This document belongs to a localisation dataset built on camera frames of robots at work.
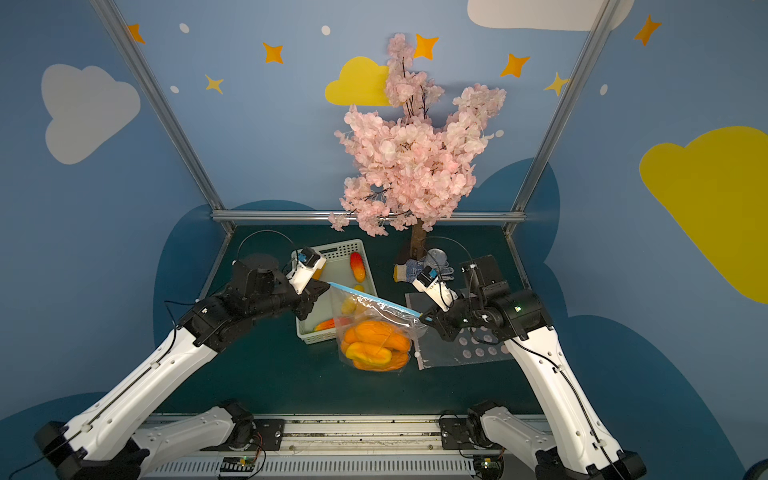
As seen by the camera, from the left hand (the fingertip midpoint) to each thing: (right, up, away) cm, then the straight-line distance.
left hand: (326, 279), depth 69 cm
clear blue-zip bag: (+3, -11, +26) cm, 28 cm away
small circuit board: (-23, -47, +4) cm, 53 cm away
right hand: (+25, -8, -1) cm, 26 cm away
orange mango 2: (+10, -20, +8) cm, 24 cm away
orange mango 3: (+18, -23, +10) cm, 31 cm away
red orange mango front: (-3, -15, +19) cm, 25 cm away
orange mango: (+12, -15, +7) cm, 20 cm away
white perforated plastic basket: (0, +2, +36) cm, 36 cm away
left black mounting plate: (-17, -40, +5) cm, 44 cm away
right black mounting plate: (+34, -40, +5) cm, 53 cm away
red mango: (+4, +1, +35) cm, 35 cm away
